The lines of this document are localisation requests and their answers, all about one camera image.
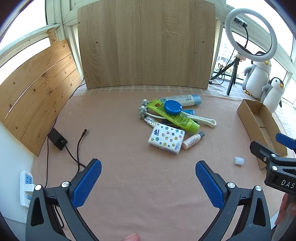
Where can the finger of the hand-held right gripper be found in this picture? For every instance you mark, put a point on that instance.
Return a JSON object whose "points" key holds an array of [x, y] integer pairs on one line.
{"points": [[262, 150], [285, 140]]}

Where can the cardboard box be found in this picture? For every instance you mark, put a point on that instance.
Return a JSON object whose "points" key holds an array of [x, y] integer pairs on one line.
{"points": [[268, 120]]}

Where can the small dotted white packet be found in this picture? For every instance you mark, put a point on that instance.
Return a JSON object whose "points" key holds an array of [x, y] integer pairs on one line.
{"points": [[150, 120]]}

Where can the pine plank panel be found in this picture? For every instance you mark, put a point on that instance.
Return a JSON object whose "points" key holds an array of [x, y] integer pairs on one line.
{"points": [[34, 92]]}

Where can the white power strip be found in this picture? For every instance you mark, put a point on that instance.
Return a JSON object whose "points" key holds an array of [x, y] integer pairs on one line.
{"points": [[26, 179]]}

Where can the white and blue lotion tube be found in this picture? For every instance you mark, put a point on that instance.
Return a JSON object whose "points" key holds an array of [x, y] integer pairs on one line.
{"points": [[187, 100]]}

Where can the person's right hand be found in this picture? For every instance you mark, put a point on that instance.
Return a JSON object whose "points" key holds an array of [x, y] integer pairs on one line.
{"points": [[284, 208]]}

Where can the person's left hand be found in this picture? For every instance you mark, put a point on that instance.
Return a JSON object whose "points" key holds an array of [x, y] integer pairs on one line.
{"points": [[131, 238]]}

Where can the small white bottle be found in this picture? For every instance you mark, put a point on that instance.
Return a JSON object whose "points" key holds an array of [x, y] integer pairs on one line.
{"points": [[190, 141]]}

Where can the green tube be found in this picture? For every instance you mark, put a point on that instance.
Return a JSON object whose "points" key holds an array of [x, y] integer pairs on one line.
{"points": [[182, 120]]}

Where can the blue round tape measure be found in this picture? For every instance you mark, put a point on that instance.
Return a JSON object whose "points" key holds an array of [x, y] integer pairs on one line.
{"points": [[173, 107]]}

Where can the black power adapter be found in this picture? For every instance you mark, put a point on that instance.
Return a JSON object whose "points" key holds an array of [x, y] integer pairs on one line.
{"points": [[56, 139]]}

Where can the large light wooden board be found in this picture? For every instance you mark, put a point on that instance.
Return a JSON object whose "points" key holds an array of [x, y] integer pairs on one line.
{"points": [[143, 46]]}

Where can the small white cap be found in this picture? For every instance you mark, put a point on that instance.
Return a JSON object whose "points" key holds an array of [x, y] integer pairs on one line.
{"points": [[239, 161]]}

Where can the white face roller massager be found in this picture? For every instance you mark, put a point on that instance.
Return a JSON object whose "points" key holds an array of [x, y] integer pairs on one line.
{"points": [[209, 121]]}

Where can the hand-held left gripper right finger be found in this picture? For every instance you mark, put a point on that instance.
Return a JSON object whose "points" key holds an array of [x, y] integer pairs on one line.
{"points": [[209, 183]]}

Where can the black tripod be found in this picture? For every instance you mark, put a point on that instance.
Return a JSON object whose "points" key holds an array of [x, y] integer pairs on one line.
{"points": [[231, 83]]}

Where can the large penguin plush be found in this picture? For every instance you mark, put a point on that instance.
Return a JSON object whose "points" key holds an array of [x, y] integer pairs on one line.
{"points": [[256, 78]]}

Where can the white window frame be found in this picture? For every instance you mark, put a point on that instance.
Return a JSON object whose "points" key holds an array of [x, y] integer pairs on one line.
{"points": [[69, 20]]}

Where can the small penguin plush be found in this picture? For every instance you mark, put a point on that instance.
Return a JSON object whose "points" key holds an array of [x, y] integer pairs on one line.
{"points": [[272, 97]]}

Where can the patterned tissue pack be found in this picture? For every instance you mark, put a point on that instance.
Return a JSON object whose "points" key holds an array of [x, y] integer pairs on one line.
{"points": [[165, 139]]}

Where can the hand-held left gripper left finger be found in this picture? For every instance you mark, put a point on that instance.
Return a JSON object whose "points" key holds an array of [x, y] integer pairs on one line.
{"points": [[86, 183]]}

